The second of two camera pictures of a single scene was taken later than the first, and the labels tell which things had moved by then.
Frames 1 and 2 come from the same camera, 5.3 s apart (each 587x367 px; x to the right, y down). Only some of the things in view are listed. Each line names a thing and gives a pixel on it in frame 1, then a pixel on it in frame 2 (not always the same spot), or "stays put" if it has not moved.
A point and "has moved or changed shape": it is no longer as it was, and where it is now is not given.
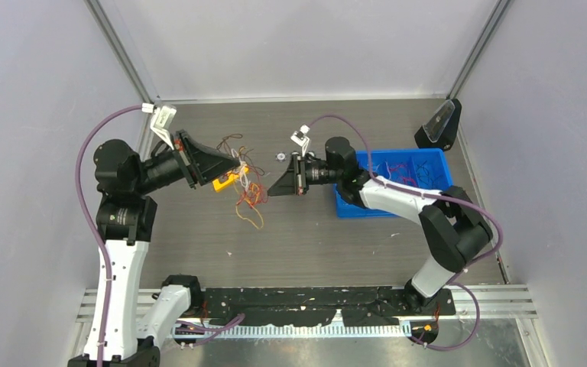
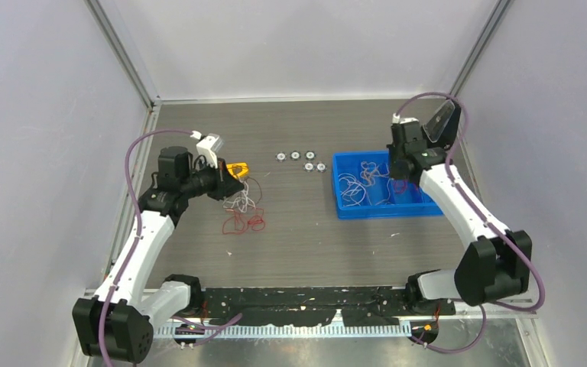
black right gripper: (294, 182) to (395, 173)
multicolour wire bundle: (247, 180) has moved or changed shape
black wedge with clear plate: (439, 131) stays put
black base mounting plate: (354, 306) stays put
